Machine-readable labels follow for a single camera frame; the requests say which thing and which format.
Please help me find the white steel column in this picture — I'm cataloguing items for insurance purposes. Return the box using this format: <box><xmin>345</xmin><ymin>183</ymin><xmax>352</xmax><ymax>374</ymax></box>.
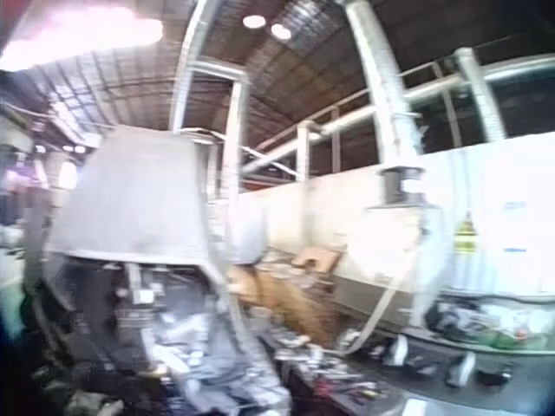
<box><xmin>219</xmin><ymin>80</ymin><xmax>248</xmax><ymax>265</ymax></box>

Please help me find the white hopper machine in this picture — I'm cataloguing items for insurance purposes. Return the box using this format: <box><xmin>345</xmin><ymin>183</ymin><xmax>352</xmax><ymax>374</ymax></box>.
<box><xmin>336</xmin><ymin>164</ymin><xmax>452</xmax><ymax>330</ymax></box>

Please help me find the large grey hooded machine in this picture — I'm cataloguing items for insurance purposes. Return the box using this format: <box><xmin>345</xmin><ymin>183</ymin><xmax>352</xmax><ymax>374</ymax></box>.
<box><xmin>25</xmin><ymin>125</ymin><xmax>296</xmax><ymax>416</ymax></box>

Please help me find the yellow warning sign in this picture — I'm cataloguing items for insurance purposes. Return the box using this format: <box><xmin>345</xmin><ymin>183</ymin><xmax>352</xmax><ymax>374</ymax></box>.
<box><xmin>454</xmin><ymin>211</ymin><xmax>478</xmax><ymax>256</ymax></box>

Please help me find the cluttered dark work table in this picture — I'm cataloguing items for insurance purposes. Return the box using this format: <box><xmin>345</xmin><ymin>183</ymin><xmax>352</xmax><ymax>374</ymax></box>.
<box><xmin>259</xmin><ymin>294</ymin><xmax>555</xmax><ymax>416</ymax></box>

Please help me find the white partition panel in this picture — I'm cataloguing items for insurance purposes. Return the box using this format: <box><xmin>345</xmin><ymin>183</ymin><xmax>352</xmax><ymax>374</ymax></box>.
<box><xmin>236</xmin><ymin>132</ymin><xmax>555</xmax><ymax>300</ymax></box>

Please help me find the white horizontal duct pipe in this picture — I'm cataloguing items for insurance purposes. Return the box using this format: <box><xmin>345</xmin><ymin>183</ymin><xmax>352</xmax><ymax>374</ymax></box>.
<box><xmin>240</xmin><ymin>54</ymin><xmax>555</xmax><ymax>179</ymax></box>

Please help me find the beige flat hose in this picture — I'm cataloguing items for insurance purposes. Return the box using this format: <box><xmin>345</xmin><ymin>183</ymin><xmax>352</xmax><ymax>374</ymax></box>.
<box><xmin>337</xmin><ymin>216</ymin><xmax>428</xmax><ymax>357</ymax></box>

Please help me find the silver ribbed duct pipe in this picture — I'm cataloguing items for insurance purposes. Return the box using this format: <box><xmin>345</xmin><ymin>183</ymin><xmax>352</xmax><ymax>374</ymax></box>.
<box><xmin>344</xmin><ymin>0</ymin><xmax>424</xmax><ymax>168</ymax></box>
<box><xmin>171</xmin><ymin>0</ymin><xmax>248</xmax><ymax>133</ymax></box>
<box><xmin>453</xmin><ymin>46</ymin><xmax>506</xmax><ymax>143</ymax></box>

